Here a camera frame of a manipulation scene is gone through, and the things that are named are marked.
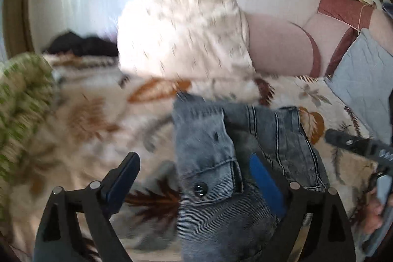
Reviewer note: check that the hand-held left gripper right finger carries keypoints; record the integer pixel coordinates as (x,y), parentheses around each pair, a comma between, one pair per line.
(267,185)

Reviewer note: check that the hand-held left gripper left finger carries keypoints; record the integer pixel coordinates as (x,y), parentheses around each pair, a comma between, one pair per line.
(122,182)

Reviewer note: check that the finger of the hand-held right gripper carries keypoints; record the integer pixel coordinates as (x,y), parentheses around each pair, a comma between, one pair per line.
(353,140)

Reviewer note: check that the grey denim pants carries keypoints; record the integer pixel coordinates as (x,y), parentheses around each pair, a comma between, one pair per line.
(221,176)

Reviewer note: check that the person's right hand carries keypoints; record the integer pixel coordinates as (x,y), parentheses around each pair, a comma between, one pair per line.
(373,214)

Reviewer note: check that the light blue quilted cloth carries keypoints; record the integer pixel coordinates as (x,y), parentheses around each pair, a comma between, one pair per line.
(362,81)

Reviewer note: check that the cream leaf-print blanket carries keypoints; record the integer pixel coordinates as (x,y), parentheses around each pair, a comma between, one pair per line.
(92,127)

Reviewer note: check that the pink and brown cushion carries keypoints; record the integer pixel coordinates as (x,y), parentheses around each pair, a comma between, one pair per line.
(282,44)

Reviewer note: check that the green patterned cloth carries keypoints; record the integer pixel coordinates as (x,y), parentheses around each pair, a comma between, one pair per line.
(21,114)

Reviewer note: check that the black cloth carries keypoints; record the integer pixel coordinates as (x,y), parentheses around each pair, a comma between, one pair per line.
(79,44)

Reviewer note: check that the white leaf-sprig pillow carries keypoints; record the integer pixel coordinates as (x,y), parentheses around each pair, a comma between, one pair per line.
(184,35)

